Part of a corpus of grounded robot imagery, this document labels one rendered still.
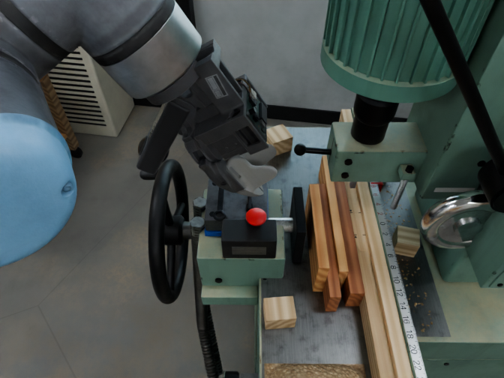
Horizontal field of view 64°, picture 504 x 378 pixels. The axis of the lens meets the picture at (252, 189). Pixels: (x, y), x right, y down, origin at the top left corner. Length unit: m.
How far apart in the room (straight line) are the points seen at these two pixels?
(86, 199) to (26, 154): 1.83
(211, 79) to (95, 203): 1.67
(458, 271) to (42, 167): 0.72
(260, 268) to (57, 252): 1.39
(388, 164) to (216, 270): 0.31
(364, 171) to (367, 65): 0.22
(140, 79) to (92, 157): 1.88
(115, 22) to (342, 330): 0.50
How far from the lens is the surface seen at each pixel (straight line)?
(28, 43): 0.36
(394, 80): 0.49
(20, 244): 0.28
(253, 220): 0.58
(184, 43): 0.38
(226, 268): 0.65
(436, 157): 0.63
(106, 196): 2.05
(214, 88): 0.41
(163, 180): 0.74
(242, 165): 0.47
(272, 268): 0.64
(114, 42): 0.37
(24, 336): 1.80
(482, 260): 0.67
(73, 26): 0.37
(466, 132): 0.60
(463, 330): 0.83
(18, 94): 0.29
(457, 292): 0.86
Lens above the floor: 1.49
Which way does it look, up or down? 50 degrees down
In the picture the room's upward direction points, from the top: straight up
